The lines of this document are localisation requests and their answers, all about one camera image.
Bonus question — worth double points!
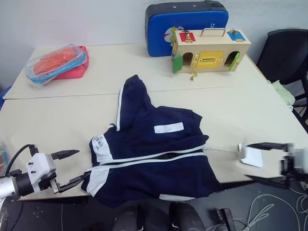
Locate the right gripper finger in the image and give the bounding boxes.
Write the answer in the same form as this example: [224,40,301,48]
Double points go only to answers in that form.
[244,174,290,190]
[246,142,289,151]

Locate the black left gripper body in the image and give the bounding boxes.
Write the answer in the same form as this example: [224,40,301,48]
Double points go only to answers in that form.
[38,171,61,194]

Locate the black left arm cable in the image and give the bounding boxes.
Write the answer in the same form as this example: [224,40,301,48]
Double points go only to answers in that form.
[4,143,39,179]

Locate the colourful bin edge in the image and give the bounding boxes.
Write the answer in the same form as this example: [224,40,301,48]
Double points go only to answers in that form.
[0,141,11,175]

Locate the white zipper pull string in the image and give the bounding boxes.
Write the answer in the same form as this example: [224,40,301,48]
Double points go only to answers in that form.
[204,145,239,153]

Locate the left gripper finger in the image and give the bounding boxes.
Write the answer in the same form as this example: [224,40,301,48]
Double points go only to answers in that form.
[59,171,91,194]
[51,149,80,161]

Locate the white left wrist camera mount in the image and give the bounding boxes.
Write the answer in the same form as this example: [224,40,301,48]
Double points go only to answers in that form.
[26,153,58,194]

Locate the blue padded carry case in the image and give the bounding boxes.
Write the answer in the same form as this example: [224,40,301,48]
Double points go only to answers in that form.
[144,0,230,58]

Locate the white floor cable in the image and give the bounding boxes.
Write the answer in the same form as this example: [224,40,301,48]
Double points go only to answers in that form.
[240,192,308,231]

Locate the blue plastic object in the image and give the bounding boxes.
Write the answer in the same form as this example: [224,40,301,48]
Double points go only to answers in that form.
[0,86,11,107]

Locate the orange folded cloth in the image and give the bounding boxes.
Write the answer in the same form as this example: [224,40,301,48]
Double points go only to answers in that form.
[33,47,78,75]

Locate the clear blue-trimmed zip bag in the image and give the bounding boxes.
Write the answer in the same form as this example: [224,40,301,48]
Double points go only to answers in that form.
[25,43,87,86]

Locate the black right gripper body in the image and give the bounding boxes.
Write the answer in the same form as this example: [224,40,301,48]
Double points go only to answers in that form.
[280,143,297,186]

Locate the black office chair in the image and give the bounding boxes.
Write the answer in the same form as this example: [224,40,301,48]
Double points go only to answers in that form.
[256,28,308,133]

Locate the wooden lock activity box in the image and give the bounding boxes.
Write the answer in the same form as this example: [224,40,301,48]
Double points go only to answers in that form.
[171,27,252,75]

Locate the navy blue zip jacket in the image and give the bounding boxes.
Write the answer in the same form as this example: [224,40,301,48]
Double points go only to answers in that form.
[80,74,224,209]

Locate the white paper zipper tag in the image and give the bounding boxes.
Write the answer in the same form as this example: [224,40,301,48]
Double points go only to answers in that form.
[237,141,264,168]

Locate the light green cloth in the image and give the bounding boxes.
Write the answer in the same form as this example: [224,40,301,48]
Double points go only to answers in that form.
[271,80,295,106]

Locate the black floor bracket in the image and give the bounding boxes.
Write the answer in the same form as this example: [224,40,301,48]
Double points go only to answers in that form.
[216,207,237,231]

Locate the red fabric pouch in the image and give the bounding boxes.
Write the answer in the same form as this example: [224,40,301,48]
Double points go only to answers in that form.
[51,45,90,80]

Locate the brass keys on chain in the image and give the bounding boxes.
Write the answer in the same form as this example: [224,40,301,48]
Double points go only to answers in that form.
[188,65,199,81]

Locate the dark rounded shape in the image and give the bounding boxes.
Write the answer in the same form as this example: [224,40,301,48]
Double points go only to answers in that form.
[112,204,145,231]

